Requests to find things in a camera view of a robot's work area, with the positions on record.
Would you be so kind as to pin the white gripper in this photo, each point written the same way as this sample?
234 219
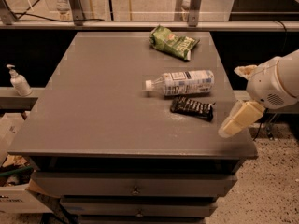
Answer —
265 84

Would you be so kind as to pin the clear plastic water bottle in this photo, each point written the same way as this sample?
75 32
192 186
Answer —
182 83

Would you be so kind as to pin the black rxbar chocolate wrapper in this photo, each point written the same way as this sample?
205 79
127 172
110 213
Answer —
187 106

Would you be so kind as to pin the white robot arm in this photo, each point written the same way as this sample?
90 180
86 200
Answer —
271 85

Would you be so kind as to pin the white pump dispenser bottle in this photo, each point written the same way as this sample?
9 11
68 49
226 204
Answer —
19 82

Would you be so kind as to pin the green chip bag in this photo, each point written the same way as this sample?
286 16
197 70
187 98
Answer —
164 40

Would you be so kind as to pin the grey drawer cabinet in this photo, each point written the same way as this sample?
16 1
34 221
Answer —
94 133

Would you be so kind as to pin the top drawer knob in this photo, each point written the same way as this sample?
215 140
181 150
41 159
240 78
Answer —
135 191

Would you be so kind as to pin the white cardboard box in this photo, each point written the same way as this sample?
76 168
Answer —
14 195

